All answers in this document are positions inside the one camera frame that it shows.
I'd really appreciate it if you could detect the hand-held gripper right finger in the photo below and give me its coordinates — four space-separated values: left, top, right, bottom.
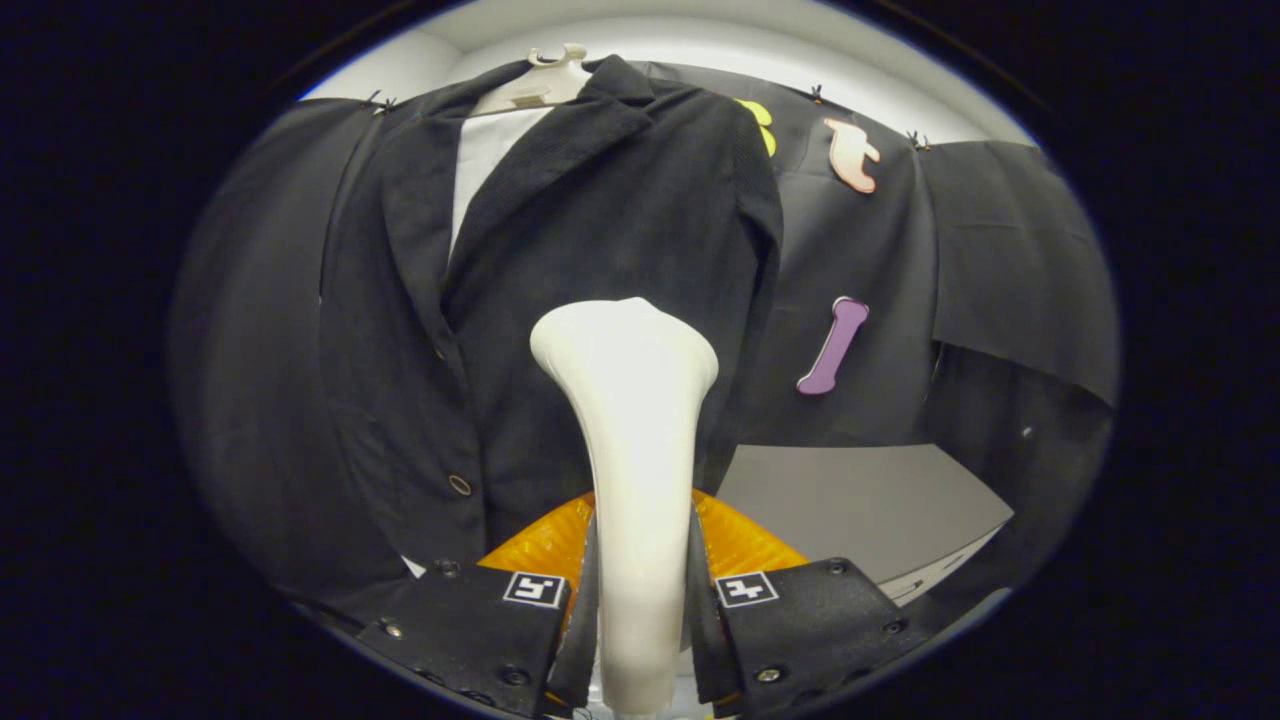
685 490 936 716

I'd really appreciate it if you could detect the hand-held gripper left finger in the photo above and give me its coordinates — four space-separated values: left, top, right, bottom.
355 490 601 719

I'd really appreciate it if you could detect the black jacket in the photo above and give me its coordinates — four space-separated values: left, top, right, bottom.
320 55 786 591

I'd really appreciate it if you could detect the white clothes hanger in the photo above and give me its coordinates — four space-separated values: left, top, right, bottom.
468 43 593 119

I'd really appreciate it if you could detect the grey cabinet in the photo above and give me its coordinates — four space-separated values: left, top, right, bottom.
715 443 1016 608

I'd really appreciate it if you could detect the black backdrop cloth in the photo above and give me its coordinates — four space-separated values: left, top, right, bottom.
170 60 1121 641

